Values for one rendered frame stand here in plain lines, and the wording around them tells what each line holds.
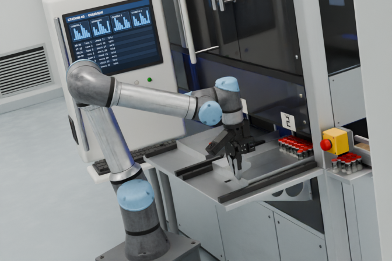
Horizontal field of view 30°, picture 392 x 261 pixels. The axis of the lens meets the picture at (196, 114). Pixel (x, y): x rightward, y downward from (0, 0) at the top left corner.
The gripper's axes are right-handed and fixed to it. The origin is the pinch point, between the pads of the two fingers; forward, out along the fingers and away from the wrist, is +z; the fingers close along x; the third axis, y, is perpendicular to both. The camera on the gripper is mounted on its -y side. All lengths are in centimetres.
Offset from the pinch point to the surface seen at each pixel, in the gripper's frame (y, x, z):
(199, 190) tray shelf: -11.1, 8.1, 3.6
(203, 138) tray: 15, 54, 3
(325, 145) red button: 25.0, -19.3, -8.6
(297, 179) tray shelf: 17.6, -10.9, 3.5
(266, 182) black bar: 7.1, -8.1, 2.1
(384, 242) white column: -54, -145, -52
